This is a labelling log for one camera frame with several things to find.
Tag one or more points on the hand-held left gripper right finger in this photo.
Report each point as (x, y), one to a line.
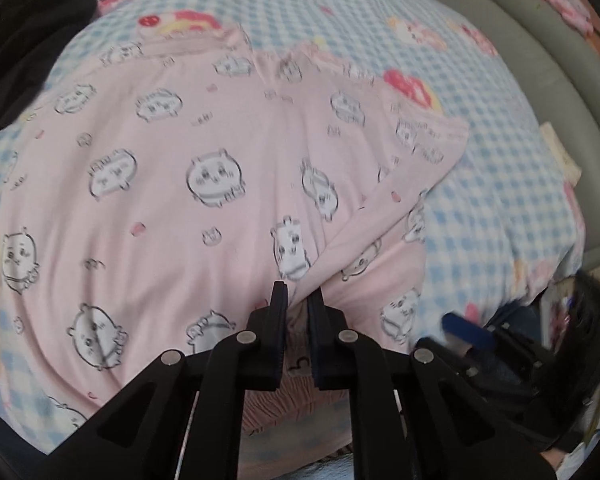
(314, 345)

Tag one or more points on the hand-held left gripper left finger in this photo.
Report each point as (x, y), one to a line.
(279, 340)

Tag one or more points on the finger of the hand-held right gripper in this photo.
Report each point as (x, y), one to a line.
(467, 332)
(512, 344)

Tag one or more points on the pink outline print pajama pants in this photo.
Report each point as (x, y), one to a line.
(285, 400)

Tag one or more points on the pink face print pajama garment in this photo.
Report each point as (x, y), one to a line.
(180, 235)

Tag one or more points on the blue checkered cartoon cat blanket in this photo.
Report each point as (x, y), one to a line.
(480, 210)

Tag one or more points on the cream fluffy headband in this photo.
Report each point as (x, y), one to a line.
(562, 152)

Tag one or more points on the grey padded bed headboard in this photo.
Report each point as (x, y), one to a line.
(545, 65)

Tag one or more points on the pink white plush toy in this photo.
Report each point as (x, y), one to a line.
(565, 7)

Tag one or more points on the black garment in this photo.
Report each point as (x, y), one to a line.
(25, 50)

